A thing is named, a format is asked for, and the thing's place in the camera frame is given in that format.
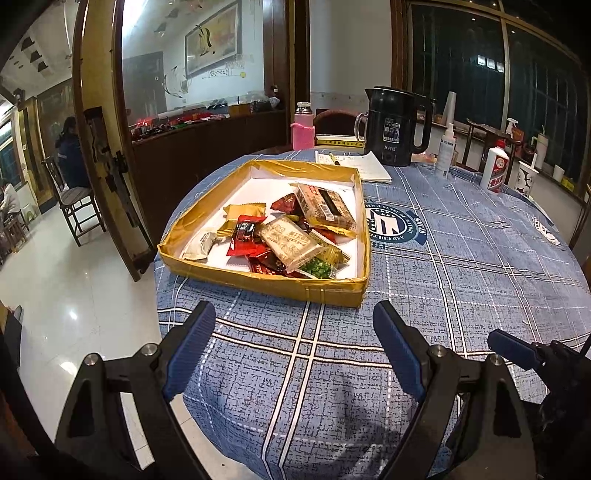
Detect white wrapper snack packet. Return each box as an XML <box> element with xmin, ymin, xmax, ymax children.
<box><xmin>181</xmin><ymin>231</ymin><xmax>218</xmax><ymax>261</ymax></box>

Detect red black candy packet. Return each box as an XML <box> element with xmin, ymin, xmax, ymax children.
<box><xmin>226</xmin><ymin>215</ymin><xmax>267</xmax><ymax>257</ymax></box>

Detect green pea snack packet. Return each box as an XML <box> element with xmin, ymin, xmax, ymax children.
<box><xmin>297</xmin><ymin>230</ymin><xmax>351</xmax><ymax>279</ymax></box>

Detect clear cracker packet yellow ends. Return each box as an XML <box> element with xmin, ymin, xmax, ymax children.
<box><xmin>293</xmin><ymin>183</ymin><xmax>356</xmax><ymax>237</ymax></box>

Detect red foil snack packet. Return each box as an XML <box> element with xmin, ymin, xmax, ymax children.
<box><xmin>270</xmin><ymin>193</ymin><xmax>303</xmax><ymax>217</ymax></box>

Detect blue plaid tablecloth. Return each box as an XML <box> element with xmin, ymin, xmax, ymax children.
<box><xmin>154</xmin><ymin>164</ymin><xmax>590</xmax><ymax>479</ymax></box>

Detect long red foil packet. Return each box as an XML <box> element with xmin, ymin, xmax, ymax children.
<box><xmin>249</xmin><ymin>252</ymin><xmax>294</xmax><ymax>277</ymax></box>

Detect wooden chair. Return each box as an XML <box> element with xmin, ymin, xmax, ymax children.
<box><xmin>42</xmin><ymin>157</ymin><xmax>106</xmax><ymax>247</ymax></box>

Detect golden snack packet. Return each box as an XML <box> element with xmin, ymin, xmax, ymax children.
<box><xmin>216</xmin><ymin>203</ymin><xmax>266</xmax><ymax>237</ymax></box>

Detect gold taped cardboard tray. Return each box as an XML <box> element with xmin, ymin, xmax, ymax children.
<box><xmin>158</xmin><ymin>160</ymin><xmax>370</xmax><ymax>308</ymax></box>

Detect white spray bottle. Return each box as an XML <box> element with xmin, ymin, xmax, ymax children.
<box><xmin>436</xmin><ymin>122</ymin><xmax>456</xmax><ymax>178</ymax></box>

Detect seated person in blue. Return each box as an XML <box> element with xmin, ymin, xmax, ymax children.
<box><xmin>55</xmin><ymin>116</ymin><xmax>91</xmax><ymax>189</ymax></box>

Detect white notebook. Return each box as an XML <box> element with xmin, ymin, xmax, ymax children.
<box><xmin>315</xmin><ymin>151</ymin><xmax>392</xmax><ymax>184</ymax></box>

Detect black electric kettle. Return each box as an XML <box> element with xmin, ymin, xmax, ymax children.
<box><xmin>353</xmin><ymin>86</ymin><xmax>434</xmax><ymax>167</ymax></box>

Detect yellow black pen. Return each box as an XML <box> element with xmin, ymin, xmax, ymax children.
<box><xmin>329</xmin><ymin>153</ymin><xmax>341</xmax><ymax>166</ymax></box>

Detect yellow tape measure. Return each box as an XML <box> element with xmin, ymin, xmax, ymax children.
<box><xmin>315</xmin><ymin>134</ymin><xmax>365</xmax><ymax>149</ymax></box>

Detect pink sleeved water bottle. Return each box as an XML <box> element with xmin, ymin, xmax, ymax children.
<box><xmin>290</xmin><ymin>101</ymin><xmax>315</xmax><ymax>150</ymax></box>

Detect framed fish painting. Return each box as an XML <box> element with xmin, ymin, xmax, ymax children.
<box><xmin>184</xmin><ymin>1</ymin><xmax>242</xmax><ymax>79</ymax></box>

